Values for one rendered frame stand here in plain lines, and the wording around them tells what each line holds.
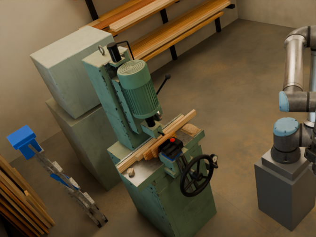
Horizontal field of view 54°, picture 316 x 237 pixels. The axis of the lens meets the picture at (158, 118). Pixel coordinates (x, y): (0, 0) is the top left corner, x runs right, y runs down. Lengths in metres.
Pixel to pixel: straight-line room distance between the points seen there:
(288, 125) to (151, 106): 0.87
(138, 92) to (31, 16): 2.35
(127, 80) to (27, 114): 2.57
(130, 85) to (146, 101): 0.14
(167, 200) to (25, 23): 2.58
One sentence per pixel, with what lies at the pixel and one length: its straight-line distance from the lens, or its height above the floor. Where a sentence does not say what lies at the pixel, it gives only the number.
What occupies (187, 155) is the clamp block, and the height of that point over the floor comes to 0.92.
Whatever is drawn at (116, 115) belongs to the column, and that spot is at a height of 1.14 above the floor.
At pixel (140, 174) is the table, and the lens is 1.96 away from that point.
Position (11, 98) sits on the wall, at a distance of 4.02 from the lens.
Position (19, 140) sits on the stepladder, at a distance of 2.29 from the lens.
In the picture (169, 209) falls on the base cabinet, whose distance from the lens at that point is 2.24.
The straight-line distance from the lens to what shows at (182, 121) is 2.17.
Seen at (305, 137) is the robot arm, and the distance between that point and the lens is 2.09.
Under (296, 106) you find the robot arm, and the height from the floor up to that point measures 1.39.
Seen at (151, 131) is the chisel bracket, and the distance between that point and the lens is 1.97.
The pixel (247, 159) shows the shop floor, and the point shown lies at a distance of 3.10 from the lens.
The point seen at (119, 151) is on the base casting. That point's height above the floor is 0.80.
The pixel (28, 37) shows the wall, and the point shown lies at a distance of 3.89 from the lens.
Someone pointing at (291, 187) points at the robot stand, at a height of 0.53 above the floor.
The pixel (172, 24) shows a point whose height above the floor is 0.63.
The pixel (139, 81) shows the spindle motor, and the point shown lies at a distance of 1.71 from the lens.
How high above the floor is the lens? 2.29
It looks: 37 degrees down
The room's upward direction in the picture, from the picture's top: 19 degrees counter-clockwise
